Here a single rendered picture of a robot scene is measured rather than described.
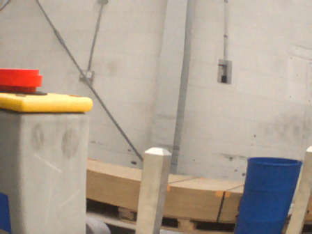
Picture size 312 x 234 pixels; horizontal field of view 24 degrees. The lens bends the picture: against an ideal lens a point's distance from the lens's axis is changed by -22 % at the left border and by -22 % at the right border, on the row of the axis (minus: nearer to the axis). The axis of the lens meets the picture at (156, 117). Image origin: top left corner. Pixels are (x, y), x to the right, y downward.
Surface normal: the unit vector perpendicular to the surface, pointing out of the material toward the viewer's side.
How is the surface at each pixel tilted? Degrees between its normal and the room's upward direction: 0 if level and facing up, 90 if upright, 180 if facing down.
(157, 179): 90
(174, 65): 90
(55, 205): 90
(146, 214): 90
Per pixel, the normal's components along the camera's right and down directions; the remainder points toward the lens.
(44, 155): 0.92, 0.13
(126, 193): -0.41, 0.00
